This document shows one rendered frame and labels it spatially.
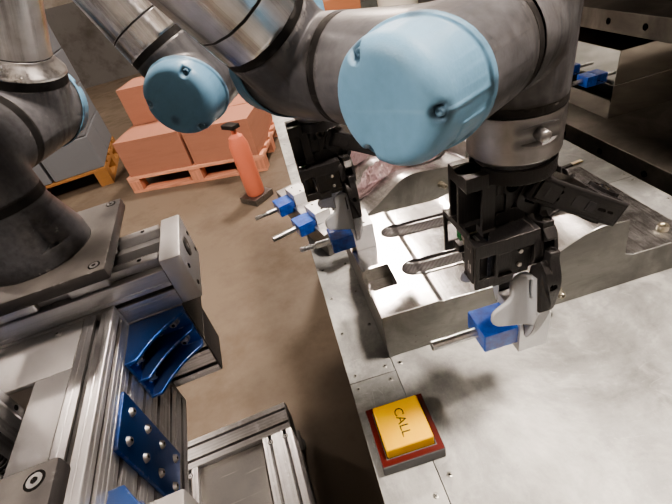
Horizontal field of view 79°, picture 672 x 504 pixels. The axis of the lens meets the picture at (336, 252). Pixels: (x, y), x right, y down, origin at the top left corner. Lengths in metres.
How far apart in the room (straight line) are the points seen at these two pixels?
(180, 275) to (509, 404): 0.51
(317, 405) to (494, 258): 1.28
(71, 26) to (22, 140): 8.65
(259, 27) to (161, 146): 3.21
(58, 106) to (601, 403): 0.85
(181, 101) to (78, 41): 8.91
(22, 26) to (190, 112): 0.32
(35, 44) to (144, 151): 2.84
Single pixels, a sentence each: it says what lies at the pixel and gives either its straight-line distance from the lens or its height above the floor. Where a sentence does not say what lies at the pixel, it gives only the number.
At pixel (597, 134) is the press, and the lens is 1.30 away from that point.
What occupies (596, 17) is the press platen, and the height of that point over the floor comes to 1.02.
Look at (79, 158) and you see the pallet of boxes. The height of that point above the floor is 0.28.
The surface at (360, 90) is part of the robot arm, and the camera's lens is 0.24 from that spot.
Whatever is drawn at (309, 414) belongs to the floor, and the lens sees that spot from 1.60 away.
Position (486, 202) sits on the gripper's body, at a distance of 0.38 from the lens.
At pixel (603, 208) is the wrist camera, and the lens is 0.45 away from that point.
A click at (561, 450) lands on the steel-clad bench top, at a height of 0.80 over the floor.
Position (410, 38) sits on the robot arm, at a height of 1.28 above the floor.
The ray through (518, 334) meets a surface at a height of 0.93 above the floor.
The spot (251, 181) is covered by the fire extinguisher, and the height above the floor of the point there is 0.16.
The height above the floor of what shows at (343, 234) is 0.92.
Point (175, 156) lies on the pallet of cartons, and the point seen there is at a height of 0.24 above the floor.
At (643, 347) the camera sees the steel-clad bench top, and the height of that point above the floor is 0.80.
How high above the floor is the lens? 1.33
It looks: 37 degrees down
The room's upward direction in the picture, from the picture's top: 15 degrees counter-clockwise
